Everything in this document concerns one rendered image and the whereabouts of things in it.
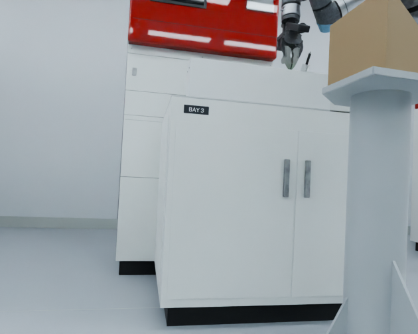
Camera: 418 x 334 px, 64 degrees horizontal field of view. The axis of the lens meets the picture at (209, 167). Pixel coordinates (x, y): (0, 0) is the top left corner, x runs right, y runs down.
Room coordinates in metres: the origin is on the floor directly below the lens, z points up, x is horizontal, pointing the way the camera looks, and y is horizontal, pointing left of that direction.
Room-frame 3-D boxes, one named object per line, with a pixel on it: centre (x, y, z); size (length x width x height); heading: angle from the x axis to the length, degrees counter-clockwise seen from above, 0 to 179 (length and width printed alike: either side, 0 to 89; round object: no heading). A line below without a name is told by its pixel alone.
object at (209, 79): (1.26, -0.18, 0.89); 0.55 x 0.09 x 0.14; 101
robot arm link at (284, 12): (1.30, -0.29, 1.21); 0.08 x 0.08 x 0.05
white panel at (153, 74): (1.82, 0.06, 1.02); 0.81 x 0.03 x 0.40; 101
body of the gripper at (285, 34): (1.31, -0.29, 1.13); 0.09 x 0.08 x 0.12; 11
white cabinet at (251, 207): (1.54, -0.27, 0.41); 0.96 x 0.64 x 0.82; 101
